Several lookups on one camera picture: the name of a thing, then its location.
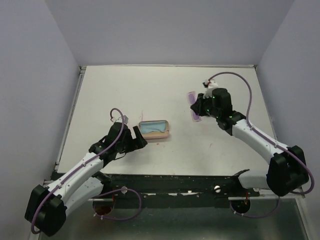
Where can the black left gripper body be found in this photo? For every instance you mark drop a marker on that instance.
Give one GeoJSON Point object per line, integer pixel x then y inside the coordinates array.
{"type": "Point", "coordinates": [129, 144]}

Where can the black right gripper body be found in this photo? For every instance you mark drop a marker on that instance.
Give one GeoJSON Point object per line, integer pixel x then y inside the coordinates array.
{"type": "Point", "coordinates": [205, 107]}

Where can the pink glasses case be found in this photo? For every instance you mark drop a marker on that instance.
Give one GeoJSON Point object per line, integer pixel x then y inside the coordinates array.
{"type": "Point", "coordinates": [157, 135]}

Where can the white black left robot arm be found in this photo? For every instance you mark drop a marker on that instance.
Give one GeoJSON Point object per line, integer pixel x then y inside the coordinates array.
{"type": "Point", "coordinates": [48, 206]}

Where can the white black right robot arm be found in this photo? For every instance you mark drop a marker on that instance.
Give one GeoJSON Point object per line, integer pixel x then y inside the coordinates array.
{"type": "Point", "coordinates": [286, 165]}

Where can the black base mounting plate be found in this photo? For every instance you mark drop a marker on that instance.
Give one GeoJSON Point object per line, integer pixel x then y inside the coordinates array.
{"type": "Point", "coordinates": [128, 191]}

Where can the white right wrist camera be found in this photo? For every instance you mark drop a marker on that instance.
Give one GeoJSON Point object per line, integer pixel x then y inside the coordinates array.
{"type": "Point", "coordinates": [209, 86]}

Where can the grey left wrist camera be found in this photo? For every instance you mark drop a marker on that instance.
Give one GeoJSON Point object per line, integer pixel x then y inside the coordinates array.
{"type": "Point", "coordinates": [120, 119]}

